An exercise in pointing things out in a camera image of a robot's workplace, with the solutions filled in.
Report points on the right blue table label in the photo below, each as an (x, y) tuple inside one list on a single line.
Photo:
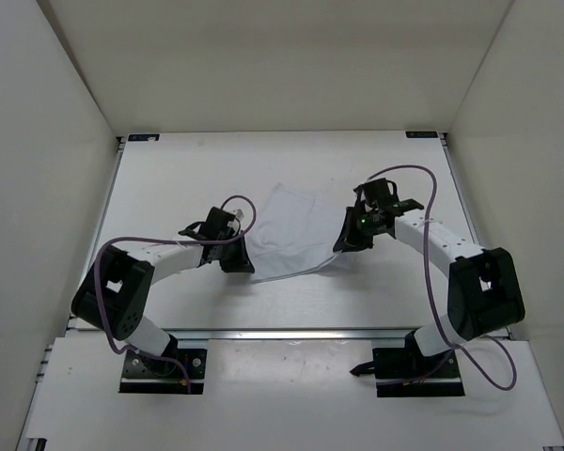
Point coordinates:
[(421, 134)]

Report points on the left blue table label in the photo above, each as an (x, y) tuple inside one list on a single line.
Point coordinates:
[(143, 137)]

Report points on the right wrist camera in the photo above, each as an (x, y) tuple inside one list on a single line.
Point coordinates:
[(382, 194)]

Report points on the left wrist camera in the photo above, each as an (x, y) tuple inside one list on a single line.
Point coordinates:
[(214, 221)]

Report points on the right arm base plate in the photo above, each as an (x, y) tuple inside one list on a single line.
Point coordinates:
[(403, 373)]

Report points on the white skirt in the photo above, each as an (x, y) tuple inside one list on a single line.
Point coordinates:
[(294, 235)]

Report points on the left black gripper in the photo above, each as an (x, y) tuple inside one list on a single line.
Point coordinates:
[(241, 262)]

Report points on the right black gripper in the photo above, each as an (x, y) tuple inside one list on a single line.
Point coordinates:
[(349, 241)]

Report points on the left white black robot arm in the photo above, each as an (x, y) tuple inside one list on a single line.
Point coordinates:
[(114, 293)]

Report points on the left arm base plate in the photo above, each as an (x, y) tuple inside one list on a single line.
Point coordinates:
[(143, 376)]

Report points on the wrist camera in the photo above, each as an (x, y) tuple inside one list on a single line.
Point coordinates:
[(382, 194), (214, 221)]

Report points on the blue table label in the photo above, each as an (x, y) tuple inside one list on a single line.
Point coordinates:
[(143, 137), (421, 134)]

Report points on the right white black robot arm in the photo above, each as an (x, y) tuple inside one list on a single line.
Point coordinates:
[(472, 291)]

